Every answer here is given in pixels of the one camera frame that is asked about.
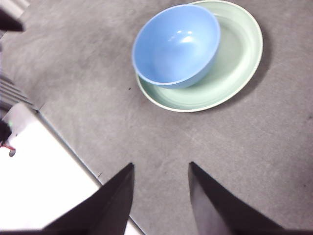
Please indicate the grey ribbed panel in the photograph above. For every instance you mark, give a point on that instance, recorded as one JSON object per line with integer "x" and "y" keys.
{"x": 9, "y": 93}

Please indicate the blue ribbed bowl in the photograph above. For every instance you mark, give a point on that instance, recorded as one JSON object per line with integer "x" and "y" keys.
{"x": 171, "y": 49}

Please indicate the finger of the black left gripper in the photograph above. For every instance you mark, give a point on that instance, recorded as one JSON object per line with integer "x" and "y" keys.
{"x": 9, "y": 24}

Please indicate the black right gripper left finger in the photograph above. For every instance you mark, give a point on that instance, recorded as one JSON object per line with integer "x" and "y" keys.
{"x": 105, "y": 213}

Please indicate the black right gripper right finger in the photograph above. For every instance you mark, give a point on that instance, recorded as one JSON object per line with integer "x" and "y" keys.
{"x": 215, "y": 210}

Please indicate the green round plate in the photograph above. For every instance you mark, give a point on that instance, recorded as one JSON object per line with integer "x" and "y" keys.
{"x": 232, "y": 73}

